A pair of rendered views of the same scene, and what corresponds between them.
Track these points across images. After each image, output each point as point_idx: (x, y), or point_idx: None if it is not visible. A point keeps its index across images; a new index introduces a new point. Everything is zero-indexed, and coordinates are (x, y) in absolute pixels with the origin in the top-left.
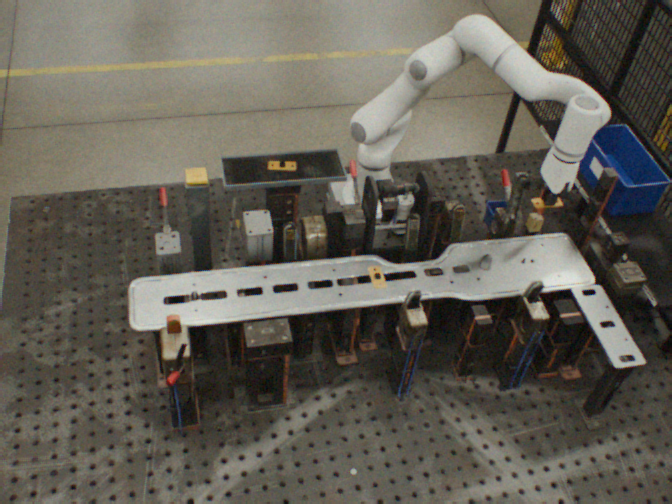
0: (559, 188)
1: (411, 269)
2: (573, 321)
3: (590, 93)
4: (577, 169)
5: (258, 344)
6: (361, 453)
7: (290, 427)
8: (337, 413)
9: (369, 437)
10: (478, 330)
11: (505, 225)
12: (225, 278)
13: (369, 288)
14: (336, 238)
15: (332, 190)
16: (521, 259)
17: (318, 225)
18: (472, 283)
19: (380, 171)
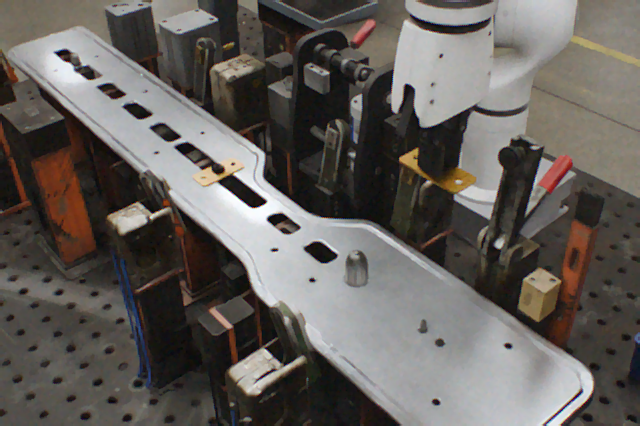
0: (394, 96)
1: (267, 198)
2: None
3: None
4: (430, 52)
5: (4, 113)
6: (13, 374)
7: (32, 287)
8: (76, 322)
9: (46, 372)
10: (201, 335)
11: (483, 259)
12: (122, 69)
13: (188, 172)
14: None
15: (462, 144)
16: (427, 324)
17: (240, 67)
18: (293, 275)
19: (481, 115)
